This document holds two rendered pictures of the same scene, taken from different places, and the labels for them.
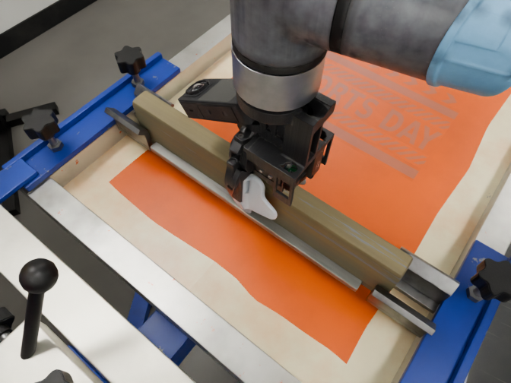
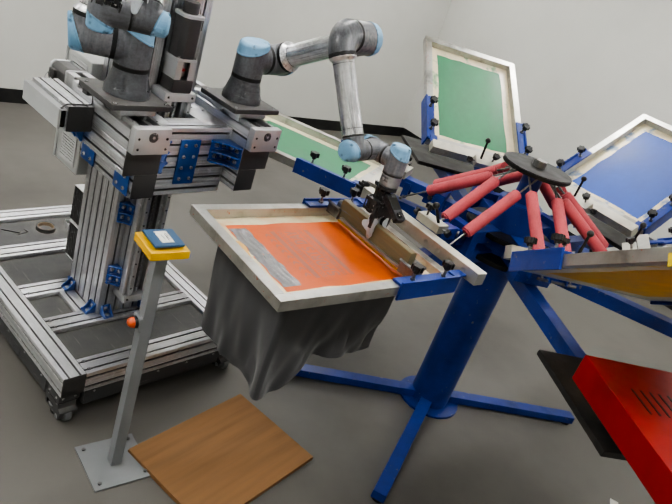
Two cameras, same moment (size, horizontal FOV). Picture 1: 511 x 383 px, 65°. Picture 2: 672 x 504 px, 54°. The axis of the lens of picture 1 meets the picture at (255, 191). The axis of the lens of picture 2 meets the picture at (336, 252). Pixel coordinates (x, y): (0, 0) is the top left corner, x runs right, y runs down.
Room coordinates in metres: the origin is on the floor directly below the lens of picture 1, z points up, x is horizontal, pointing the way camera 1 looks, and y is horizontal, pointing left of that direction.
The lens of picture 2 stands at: (2.51, 0.14, 1.95)
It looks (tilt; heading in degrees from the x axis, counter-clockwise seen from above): 25 degrees down; 186
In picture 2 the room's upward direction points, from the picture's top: 20 degrees clockwise
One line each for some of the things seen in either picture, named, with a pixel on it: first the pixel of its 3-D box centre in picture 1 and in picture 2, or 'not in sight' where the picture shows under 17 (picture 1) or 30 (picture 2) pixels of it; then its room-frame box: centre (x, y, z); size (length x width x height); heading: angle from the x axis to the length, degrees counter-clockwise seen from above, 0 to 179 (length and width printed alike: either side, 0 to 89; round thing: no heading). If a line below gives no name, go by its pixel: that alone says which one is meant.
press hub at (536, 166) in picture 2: not in sight; (479, 289); (-0.40, 0.52, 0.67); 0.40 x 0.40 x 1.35
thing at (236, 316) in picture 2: not in sight; (240, 311); (0.67, -0.31, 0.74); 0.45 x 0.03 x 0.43; 52
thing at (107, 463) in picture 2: not in sight; (136, 361); (0.81, -0.57, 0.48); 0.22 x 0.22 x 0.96; 52
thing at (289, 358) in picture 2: not in sight; (328, 337); (0.61, 0.00, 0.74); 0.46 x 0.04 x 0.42; 142
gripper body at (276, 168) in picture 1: (279, 133); (381, 199); (0.26, -0.02, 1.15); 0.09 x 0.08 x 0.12; 52
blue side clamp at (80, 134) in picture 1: (105, 125); (425, 284); (0.42, 0.24, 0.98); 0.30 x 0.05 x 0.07; 142
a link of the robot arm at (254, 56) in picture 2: not in sight; (252, 57); (0.09, -0.68, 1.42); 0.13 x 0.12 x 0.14; 155
